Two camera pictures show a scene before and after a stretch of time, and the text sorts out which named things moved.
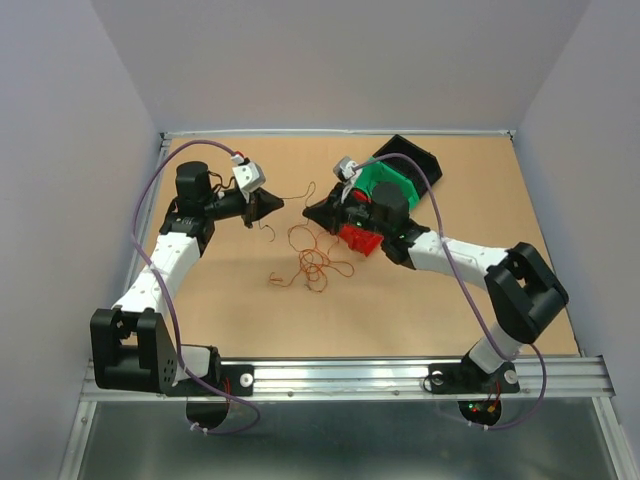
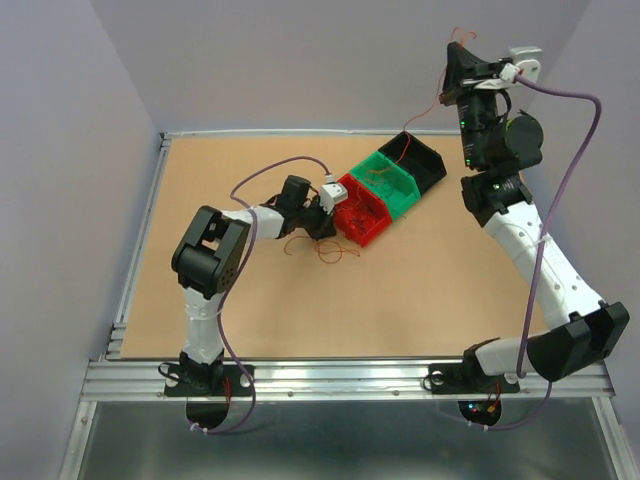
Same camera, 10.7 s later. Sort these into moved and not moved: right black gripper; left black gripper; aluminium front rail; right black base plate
Moved: right black gripper; left black gripper
Not moved: right black base plate; aluminium front rail
